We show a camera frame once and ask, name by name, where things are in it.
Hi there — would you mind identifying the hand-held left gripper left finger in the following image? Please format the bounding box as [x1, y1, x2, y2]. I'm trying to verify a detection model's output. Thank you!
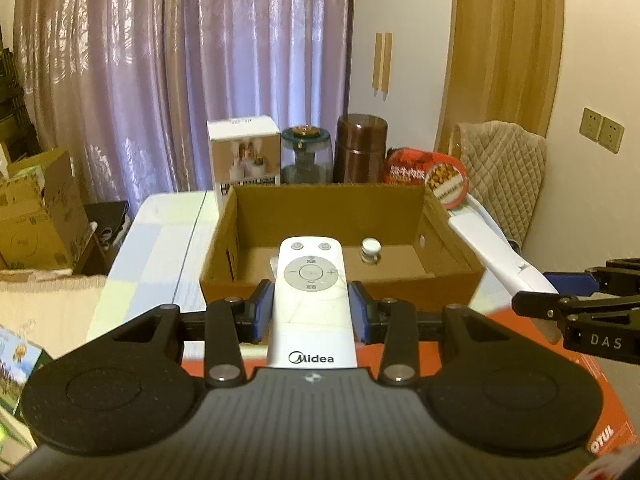
[112, 279, 275, 389]

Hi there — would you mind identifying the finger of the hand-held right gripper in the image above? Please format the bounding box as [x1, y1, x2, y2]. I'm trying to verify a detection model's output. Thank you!
[511, 290, 640, 333]
[542, 257, 640, 297]

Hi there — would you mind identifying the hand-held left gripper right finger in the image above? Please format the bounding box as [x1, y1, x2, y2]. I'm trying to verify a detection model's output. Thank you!
[348, 280, 512, 389]

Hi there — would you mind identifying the small white remote control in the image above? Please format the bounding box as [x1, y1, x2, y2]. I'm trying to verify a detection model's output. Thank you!
[265, 236, 359, 368]

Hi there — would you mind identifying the long white remote control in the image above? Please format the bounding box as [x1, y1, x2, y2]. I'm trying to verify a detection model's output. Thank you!
[446, 195, 563, 345]

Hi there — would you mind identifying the brown cardboard box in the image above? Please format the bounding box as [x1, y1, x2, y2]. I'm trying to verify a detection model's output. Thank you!
[199, 182, 487, 312]

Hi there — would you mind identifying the red printed cardboard sheet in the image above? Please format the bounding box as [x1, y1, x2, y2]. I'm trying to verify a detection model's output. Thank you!
[180, 305, 640, 480]

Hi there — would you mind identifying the pale checkered tablecloth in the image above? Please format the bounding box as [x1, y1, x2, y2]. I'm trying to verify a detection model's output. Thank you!
[87, 190, 236, 346]

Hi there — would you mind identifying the beige quilted chair cover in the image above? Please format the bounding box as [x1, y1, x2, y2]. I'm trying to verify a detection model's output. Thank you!
[452, 121, 548, 256]

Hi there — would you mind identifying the white product box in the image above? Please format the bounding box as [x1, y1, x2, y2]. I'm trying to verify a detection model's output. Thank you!
[206, 116, 282, 206]

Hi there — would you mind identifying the red snack packet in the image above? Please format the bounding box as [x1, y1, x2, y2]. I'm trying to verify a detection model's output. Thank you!
[384, 147, 471, 209]

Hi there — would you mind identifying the glass jar with green lid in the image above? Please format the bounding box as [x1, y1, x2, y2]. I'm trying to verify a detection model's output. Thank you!
[280, 124, 335, 185]

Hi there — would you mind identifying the brown thermos flask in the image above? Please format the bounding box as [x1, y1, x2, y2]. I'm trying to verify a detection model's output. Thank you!
[333, 113, 389, 184]

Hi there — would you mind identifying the open cardboard carton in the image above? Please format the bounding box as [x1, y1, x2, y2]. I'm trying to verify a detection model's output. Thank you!
[7, 147, 91, 267]

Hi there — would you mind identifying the wooden door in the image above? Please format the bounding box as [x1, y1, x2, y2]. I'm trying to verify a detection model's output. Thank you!
[432, 0, 566, 161]

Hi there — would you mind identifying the green print cardboard carton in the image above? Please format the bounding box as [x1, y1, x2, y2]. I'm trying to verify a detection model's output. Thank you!
[0, 175, 76, 271]

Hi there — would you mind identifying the colourful printed box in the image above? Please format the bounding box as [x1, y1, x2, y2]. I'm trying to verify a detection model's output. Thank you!
[0, 325, 53, 466]

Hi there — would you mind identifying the lilac sheer curtain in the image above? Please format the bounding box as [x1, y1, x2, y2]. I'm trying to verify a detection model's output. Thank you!
[12, 0, 356, 211]

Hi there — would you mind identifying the wall power outlet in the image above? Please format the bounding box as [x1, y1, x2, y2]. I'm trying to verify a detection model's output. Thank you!
[599, 116, 626, 153]
[580, 107, 603, 138]

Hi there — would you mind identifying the wooden wall strip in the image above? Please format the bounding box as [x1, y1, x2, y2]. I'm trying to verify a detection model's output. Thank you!
[382, 32, 393, 99]
[372, 33, 383, 96]

